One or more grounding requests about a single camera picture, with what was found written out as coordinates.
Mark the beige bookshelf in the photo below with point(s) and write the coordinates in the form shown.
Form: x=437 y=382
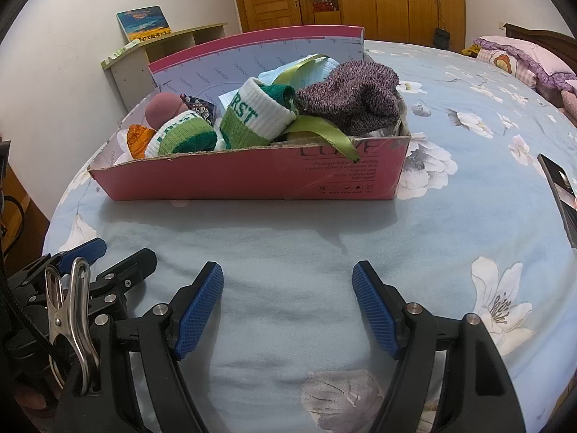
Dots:
x=135 y=72

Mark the red basket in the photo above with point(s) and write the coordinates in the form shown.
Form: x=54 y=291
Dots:
x=325 y=7

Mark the clear plastic wrap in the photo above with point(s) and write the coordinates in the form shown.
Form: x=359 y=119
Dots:
x=124 y=146

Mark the wooden side cabinet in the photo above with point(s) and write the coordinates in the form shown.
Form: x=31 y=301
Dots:
x=20 y=207

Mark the blue yellow painting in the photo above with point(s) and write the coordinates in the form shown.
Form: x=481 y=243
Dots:
x=144 y=22

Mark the pink cardboard box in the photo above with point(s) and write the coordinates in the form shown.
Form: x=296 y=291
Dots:
x=252 y=176

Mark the green white sock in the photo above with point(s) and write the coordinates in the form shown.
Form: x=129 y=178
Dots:
x=252 y=117
x=185 y=137

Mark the wooden wardrobe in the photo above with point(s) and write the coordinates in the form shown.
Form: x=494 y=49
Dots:
x=387 y=0

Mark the patterned triangular pouch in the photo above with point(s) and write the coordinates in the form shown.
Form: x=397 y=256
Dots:
x=200 y=106

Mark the black smartphone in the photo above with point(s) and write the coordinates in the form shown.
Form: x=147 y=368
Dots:
x=563 y=194

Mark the pink makeup sponge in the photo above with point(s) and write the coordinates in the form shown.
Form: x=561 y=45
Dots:
x=164 y=108

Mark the pink ruffled pillow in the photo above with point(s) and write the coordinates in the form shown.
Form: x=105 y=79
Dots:
x=527 y=58

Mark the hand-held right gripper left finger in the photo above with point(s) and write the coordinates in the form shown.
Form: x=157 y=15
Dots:
x=198 y=313

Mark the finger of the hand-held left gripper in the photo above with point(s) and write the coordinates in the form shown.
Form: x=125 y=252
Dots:
x=88 y=252
x=128 y=270

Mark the black hanging bag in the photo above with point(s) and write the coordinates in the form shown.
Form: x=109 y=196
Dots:
x=441 y=37

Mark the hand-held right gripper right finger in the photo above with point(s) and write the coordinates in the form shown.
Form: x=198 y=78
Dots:
x=376 y=311

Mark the green satin ribbon bow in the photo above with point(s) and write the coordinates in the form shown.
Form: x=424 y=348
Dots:
x=324 y=131

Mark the green white packet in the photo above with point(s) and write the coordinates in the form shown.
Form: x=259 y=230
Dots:
x=119 y=50

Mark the purple knitted sock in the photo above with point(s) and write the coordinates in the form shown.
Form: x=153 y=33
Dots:
x=351 y=94

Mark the dark wooden headboard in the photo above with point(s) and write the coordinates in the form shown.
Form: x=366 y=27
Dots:
x=536 y=31

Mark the yellow plush toy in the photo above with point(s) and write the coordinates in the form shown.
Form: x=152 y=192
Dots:
x=471 y=50

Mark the orange mesh scrubber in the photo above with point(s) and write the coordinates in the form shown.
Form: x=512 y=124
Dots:
x=139 y=140

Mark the pink quilted pillow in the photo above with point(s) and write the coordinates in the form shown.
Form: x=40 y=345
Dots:
x=570 y=103

